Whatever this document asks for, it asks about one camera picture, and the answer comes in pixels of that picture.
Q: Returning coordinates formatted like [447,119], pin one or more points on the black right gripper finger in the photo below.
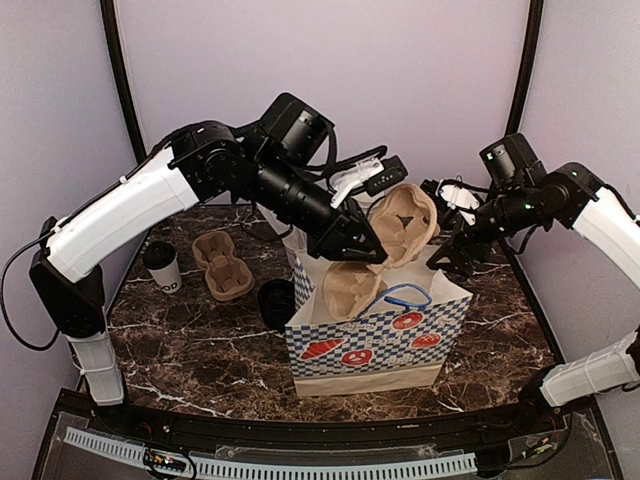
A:
[451,248]
[449,262]

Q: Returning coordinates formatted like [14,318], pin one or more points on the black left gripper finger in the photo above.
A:
[361,231]
[366,254]

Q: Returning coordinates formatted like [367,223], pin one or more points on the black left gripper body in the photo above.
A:
[325,239]

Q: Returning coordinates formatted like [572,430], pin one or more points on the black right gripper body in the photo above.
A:
[483,246]

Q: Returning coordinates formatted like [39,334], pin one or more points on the brown cardboard cup carrier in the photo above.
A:
[227,276]
[405,221]

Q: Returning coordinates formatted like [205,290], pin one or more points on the blue checkered paper bag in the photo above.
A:
[398,340]

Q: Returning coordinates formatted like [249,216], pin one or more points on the white paper coffee cup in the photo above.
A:
[168,278]

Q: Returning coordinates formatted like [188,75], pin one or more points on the black coffee lid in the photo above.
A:
[158,255]

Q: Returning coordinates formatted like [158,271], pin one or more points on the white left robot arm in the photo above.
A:
[285,161]

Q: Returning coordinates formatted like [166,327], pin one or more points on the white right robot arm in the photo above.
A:
[536,187]

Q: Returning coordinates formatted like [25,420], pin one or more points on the white cup holding straws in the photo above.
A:
[295,243]

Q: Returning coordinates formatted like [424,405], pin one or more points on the white wrapped straws bundle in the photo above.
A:
[281,229]

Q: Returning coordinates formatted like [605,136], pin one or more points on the stack of black lids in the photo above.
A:
[276,301]

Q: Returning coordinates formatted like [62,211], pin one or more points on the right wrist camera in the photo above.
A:
[453,202]

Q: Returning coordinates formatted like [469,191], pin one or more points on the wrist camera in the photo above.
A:
[371,176]
[453,202]

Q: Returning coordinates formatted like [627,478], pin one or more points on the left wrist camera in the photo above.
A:
[371,176]

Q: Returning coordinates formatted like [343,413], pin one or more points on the black front rail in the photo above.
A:
[481,430]

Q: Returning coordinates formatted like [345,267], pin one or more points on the black vertical frame post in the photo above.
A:
[526,65]

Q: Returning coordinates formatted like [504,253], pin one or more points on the white slotted cable duct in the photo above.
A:
[260,463]

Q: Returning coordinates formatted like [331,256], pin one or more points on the black left frame post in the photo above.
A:
[121,80]

